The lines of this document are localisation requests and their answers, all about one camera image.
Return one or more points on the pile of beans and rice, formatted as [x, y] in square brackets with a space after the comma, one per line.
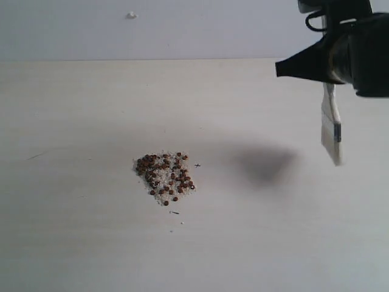
[166, 175]

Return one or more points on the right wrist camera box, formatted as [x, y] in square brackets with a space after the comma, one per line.
[307, 6]

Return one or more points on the white paint brush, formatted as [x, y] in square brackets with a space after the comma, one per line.
[331, 130]

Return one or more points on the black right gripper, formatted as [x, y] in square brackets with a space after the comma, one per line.
[358, 57]

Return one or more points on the white wall plug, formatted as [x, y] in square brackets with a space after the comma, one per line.
[131, 15]

